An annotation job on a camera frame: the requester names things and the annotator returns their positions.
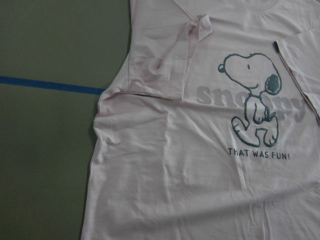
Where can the pink Snoopy t-shirt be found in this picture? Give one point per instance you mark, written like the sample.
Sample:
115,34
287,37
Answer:
211,128

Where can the brown paper table cover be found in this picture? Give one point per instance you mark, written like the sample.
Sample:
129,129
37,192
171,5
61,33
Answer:
46,135

